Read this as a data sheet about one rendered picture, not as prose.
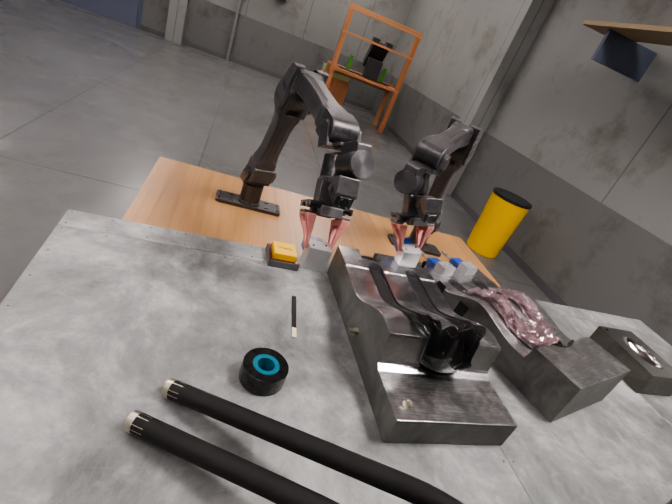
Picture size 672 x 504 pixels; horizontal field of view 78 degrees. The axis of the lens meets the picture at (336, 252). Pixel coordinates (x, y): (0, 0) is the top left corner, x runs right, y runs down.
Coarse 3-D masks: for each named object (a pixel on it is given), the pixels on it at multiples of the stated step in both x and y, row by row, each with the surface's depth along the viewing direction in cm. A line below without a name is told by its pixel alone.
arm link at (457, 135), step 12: (456, 120) 117; (444, 132) 108; (456, 132) 110; (468, 132) 113; (480, 132) 116; (420, 144) 101; (432, 144) 100; (444, 144) 102; (456, 144) 110; (420, 156) 101; (432, 156) 100; (468, 156) 120
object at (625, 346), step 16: (592, 336) 129; (608, 336) 124; (624, 336) 127; (608, 352) 123; (624, 352) 119; (640, 352) 125; (640, 368) 114; (656, 368) 116; (640, 384) 114; (656, 384) 114
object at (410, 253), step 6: (408, 240) 112; (396, 246) 112; (402, 246) 107; (408, 246) 108; (414, 246) 108; (402, 252) 107; (408, 252) 106; (414, 252) 107; (420, 252) 107; (396, 258) 110; (402, 258) 107; (408, 258) 107; (414, 258) 108; (402, 264) 109; (408, 264) 109; (414, 264) 109
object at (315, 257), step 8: (312, 240) 88; (320, 240) 92; (304, 248) 88; (312, 248) 85; (320, 248) 86; (328, 248) 87; (304, 256) 87; (312, 256) 86; (320, 256) 86; (328, 256) 87; (304, 264) 87; (312, 264) 87; (320, 264) 87
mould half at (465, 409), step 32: (352, 256) 104; (384, 256) 110; (352, 288) 93; (352, 320) 90; (384, 320) 77; (448, 320) 86; (384, 352) 76; (416, 352) 78; (480, 352) 82; (384, 384) 73; (416, 384) 76; (448, 384) 79; (480, 384) 83; (384, 416) 71; (416, 416) 69; (448, 416) 72; (480, 416) 75
